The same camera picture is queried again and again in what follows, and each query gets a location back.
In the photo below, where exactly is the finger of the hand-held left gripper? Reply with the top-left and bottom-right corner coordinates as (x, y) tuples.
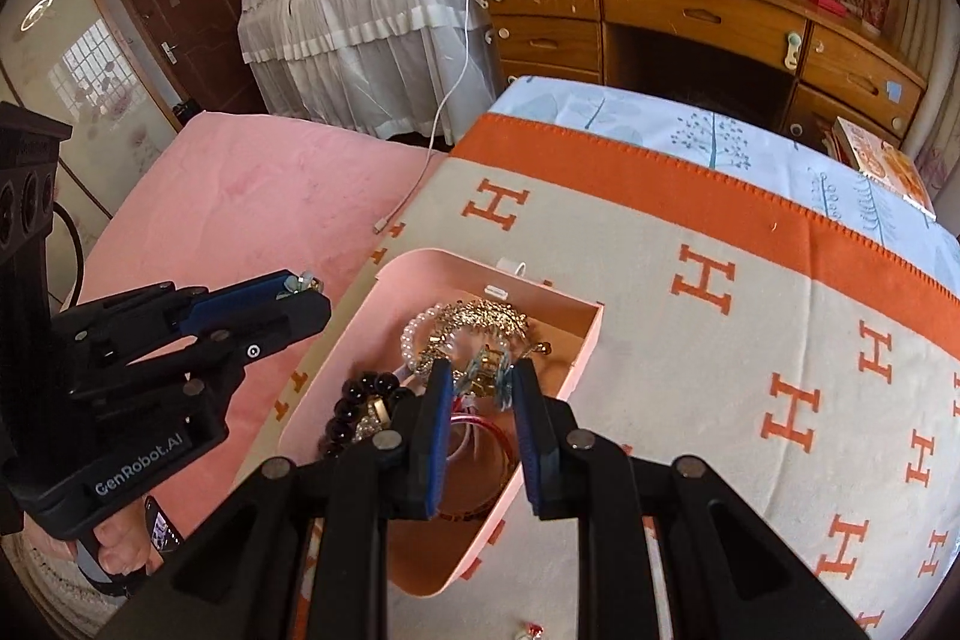
(52, 269), (325, 356)
(67, 291), (332, 401)

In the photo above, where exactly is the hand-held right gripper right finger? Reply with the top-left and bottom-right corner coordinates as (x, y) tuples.
(510, 357), (871, 640)

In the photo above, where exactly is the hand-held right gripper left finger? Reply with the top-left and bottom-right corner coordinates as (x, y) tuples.
(97, 359), (455, 640)

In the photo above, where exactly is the red string bracelet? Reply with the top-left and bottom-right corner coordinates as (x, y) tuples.
(431, 411), (522, 521)

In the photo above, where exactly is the pink rectangular box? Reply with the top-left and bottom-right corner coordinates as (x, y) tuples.
(279, 248), (605, 596)

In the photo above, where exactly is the small gold hair claw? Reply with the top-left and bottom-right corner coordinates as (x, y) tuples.
(459, 344), (518, 397)

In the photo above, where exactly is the black bead bracelet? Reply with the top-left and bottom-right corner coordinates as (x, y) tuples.
(319, 370), (417, 461)

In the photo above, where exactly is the white pearl bracelet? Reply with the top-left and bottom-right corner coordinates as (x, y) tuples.
(400, 306), (443, 378)

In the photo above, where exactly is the gold rhinestone hair ornament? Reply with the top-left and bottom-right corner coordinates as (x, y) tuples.
(416, 299), (556, 363)

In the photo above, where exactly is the person's left hand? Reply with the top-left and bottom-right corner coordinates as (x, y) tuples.
(96, 496), (167, 577)

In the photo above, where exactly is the black wrist band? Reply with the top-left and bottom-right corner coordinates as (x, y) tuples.
(142, 496), (185, 555)

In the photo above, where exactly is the pink blanket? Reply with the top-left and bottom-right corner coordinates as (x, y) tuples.
(71, 111), (451, 453)

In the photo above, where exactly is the orange patterned blanket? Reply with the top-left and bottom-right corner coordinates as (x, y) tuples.
(270, 111), (960, 640)

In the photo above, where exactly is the wooden desk with drawers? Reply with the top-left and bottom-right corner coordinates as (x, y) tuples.
(474, 0), (931, 161)

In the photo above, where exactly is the beige floral curtain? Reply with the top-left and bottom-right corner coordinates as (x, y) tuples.
(881, 0), (960, 221)

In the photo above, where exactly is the black cable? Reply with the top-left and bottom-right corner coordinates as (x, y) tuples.
(49, 201), (83, 304)

